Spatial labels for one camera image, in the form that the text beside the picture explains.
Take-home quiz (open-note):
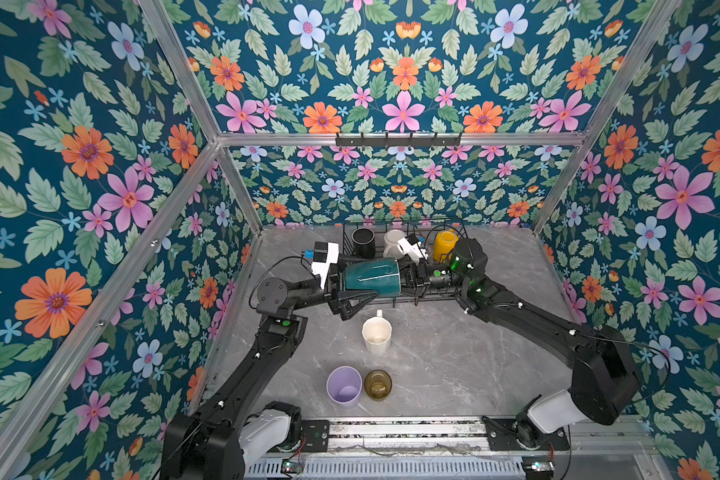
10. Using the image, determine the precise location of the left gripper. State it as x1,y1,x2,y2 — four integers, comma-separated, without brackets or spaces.
290,254,378,326

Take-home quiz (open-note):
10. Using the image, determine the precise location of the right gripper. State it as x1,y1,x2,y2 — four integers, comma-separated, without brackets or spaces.
382,263,471,300

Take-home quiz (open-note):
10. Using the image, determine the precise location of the cream mug green handle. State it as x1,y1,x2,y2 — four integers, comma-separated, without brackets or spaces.
343,258,402,298

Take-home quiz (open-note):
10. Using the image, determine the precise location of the yellow mug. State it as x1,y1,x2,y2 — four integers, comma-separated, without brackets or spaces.
433,230,460,263

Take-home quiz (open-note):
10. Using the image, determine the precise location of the red interior white mug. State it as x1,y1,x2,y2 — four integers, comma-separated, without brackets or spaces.
383,229,406,259

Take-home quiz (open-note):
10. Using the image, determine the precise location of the black mug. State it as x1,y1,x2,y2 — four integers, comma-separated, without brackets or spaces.
351,227,376,260

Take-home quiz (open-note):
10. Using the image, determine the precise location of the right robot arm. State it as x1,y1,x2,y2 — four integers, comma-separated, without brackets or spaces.
400,238,643,449

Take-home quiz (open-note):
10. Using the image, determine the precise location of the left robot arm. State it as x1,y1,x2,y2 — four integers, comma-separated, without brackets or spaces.
154,276,379,479

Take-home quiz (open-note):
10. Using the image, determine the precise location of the lilac plastic cup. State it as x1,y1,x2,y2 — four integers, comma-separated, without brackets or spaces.
326,366,363,408

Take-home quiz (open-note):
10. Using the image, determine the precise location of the olive green glass cup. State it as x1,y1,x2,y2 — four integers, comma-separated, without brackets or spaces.
363,370,393,401

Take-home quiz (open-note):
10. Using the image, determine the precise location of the black wire dish rack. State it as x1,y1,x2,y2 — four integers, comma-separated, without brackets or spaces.
339,217,487,313

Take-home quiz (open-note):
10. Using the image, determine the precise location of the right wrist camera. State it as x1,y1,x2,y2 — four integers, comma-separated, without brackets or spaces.
397,235,429,265

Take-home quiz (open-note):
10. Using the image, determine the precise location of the cream mug with handle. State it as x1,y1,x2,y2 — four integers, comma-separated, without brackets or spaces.
361,310,393,355

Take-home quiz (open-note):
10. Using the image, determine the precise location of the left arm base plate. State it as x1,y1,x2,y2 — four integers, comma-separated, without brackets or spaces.
267,419,331,454

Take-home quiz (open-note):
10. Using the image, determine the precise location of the black wall hook rail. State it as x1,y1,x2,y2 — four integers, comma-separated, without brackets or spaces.
334,132,462,149

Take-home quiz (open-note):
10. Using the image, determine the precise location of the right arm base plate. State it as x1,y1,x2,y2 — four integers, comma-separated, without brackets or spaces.
480,416,570,451

